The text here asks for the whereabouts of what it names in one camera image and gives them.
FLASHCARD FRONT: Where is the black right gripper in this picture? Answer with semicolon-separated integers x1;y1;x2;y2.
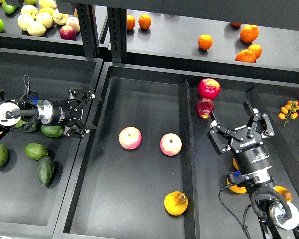
207;100;275;177

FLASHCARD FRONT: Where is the orange on shelf left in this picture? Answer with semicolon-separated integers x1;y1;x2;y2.
127;14;135;31

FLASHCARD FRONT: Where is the orange on shelf center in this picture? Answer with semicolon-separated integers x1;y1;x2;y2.
198;34;213;50

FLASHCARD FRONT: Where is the pink apple right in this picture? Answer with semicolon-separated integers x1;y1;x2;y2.
160;133;182;156

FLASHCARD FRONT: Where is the pink apple left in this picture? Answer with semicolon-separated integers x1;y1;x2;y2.
118;126;142;150

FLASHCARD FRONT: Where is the dark green avocado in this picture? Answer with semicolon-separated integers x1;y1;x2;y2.
36;156;55;186

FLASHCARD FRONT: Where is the green avocado lower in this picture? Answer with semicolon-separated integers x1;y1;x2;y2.
24;142;48;160

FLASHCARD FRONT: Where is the green avocado left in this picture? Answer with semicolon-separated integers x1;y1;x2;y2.
14;120;39;133

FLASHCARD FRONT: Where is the pink apple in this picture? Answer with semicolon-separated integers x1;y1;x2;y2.
118;126;142;150
160;133;182;156

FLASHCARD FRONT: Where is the orange cherry tomato bunch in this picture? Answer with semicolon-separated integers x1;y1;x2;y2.
278;100;299;127

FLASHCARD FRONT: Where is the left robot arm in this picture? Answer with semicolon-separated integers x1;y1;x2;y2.
0;75;101;140

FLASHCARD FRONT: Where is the pale yellow pear left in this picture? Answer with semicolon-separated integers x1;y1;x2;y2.
17;14;34;32

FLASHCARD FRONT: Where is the orange behind right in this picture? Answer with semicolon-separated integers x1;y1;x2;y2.
248;44;262;59

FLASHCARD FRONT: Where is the red apple on shelf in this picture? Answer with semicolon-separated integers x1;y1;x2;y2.
59;25;76;40

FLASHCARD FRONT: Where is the black tray divider center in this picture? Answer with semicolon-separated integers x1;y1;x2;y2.
178;80;200;239

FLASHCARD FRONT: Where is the large orange on shelf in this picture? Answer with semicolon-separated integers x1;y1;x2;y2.
240;24;259;43

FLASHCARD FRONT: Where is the pale yellow pear right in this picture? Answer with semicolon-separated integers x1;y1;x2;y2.
52;9;69;26

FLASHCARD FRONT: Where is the black shelf post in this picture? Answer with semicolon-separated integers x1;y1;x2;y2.
76;3;100;58
107;7;127;63

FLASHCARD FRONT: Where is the yellow pear brown stem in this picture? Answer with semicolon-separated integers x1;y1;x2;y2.
164;191;188;216

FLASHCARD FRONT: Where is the pale yellow pear center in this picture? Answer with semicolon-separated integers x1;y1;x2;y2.
36;12;53;29

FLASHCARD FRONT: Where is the dark red apple lower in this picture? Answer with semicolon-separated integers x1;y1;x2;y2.
195;98;214;119

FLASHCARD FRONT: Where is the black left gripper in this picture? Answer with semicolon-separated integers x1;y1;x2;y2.
48;88;101;139

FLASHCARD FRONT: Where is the green avocado center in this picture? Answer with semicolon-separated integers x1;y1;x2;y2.
41;125;64;138

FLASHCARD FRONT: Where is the black shelf post right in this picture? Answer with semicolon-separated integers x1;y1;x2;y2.
107;7;127;63

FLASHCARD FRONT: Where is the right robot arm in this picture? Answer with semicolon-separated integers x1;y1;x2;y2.
208;101;299;239

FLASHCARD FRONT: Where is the orange front right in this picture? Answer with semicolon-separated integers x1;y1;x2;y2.
235;49;256;63

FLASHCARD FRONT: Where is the black shelf post left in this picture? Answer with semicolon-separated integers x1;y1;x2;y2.
76;3;100;58

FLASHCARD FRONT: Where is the pale yellow pear front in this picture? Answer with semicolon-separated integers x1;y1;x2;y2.
27;21;46;37

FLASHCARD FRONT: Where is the pale yellow pear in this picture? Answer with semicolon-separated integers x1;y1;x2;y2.
17;14;34;32
52;9;69;26
36;12;53;29
27;21;46;37

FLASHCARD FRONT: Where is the red apple upper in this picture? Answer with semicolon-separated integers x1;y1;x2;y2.
198;78;221;100

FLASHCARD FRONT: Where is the pink peach on shelf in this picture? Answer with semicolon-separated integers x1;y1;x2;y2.
66;16;80;33

